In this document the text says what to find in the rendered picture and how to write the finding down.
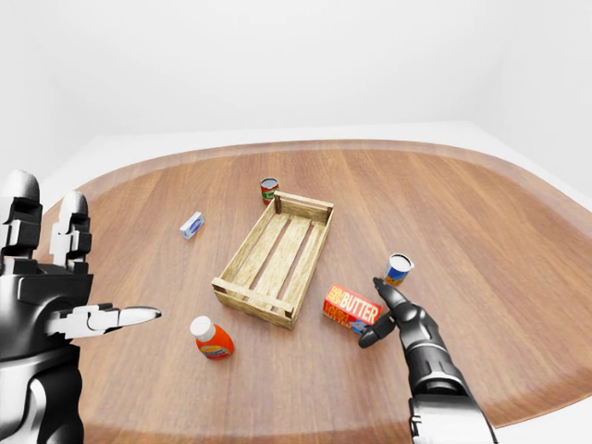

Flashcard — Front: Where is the orange bottle with white cap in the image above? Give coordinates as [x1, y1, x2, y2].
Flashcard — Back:
[189, 315, 235, 362]

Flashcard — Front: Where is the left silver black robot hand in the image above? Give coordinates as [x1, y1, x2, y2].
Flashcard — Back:
[0, 169, 163, 364]

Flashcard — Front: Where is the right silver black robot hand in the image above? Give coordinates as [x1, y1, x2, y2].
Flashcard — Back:
[358, 276, 446, 356]

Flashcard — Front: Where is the blue white small box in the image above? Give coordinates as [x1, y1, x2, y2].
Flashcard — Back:
[179, 211, 206, 241]

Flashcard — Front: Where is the red green tin can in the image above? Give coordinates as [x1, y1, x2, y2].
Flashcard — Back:
[259, 178, 280, 206]

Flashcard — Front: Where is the wooden slat tray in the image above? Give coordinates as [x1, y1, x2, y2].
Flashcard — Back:
[211, 190, 336, 331]

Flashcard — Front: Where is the red butter box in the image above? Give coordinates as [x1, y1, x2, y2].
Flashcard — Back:
[322, 282, 384, 336]

